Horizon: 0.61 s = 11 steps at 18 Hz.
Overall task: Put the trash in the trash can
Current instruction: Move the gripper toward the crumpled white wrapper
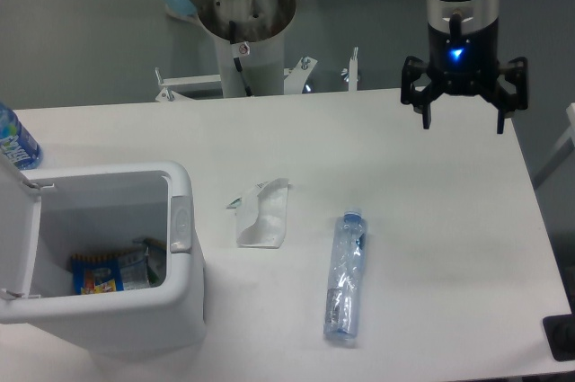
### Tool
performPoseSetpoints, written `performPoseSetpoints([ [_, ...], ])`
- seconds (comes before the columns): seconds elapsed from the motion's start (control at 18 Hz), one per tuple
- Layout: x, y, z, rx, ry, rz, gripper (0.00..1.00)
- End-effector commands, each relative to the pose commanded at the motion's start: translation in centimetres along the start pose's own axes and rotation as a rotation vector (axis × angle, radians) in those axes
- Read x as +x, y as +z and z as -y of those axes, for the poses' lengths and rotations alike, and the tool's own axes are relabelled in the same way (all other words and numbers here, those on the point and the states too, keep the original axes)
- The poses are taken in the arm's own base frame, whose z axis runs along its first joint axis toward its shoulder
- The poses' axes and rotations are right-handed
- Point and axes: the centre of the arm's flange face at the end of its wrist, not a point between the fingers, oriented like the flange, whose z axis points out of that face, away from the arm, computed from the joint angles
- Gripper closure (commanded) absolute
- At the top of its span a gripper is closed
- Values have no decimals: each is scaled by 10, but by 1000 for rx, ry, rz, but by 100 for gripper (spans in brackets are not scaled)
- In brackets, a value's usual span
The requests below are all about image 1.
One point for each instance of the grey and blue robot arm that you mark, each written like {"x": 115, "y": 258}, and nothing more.
{"x": 454, "y": 17}

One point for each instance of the clear crushed plastic bottle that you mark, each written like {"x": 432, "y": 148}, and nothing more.
{"x": 344, "y": 283}

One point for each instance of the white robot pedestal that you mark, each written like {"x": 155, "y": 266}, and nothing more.
{"x": 249, "y": 37}

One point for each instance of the white paper bag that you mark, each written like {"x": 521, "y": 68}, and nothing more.
{"x": 261, "y": 215}

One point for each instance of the black clamp at table edge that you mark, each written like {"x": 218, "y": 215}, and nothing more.
{"x": 559, "y": 330}

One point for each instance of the white frame at right edge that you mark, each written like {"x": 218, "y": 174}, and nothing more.
{"x": 561, "y": 150}

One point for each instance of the blue labelled water bottle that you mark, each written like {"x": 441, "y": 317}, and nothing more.
{"x": 17, "y": 143}

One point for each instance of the blue snack wrapper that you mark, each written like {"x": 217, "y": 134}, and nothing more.
{"x": 96, "y": 274}

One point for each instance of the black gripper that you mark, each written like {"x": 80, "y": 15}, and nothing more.
{"x": 467, "y": 66}

